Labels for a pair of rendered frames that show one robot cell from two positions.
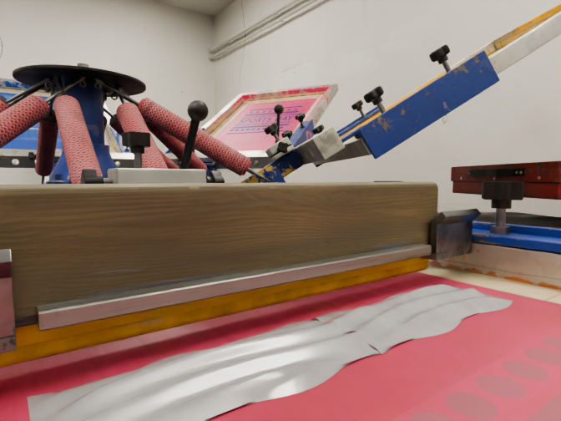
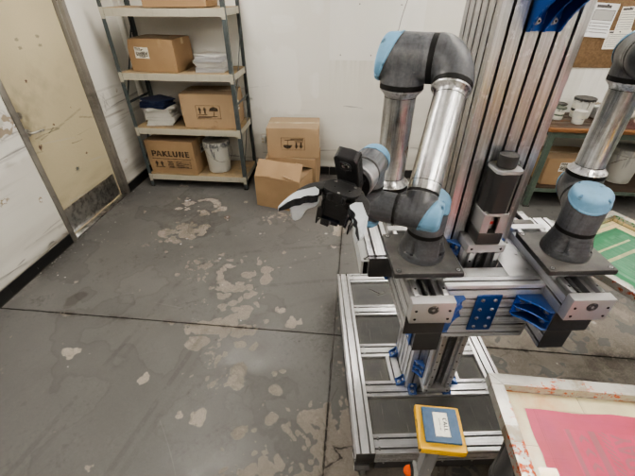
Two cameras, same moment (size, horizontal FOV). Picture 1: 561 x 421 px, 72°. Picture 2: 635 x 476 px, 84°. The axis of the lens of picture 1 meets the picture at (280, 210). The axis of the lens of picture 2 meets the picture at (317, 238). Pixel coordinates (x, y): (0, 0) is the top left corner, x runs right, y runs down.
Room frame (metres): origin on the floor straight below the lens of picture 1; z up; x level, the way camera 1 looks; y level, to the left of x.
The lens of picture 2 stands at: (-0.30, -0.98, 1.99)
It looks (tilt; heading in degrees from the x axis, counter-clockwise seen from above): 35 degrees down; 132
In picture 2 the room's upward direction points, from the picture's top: straight up
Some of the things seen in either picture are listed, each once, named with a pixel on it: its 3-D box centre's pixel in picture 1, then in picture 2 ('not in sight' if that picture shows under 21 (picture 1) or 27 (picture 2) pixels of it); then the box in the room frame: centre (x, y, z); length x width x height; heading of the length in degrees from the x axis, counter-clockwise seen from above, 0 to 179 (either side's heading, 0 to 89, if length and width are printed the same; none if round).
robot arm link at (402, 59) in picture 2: not in sight; (395, 138); (-0.80, -0.07, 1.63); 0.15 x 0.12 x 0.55; 17
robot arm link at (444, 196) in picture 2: not in sight; (427, 209); (-0.68, -0.04, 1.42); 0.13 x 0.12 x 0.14; 17
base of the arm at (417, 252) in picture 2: not in sight; (422, 240); (-0.67, -0.03, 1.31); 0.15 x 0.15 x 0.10
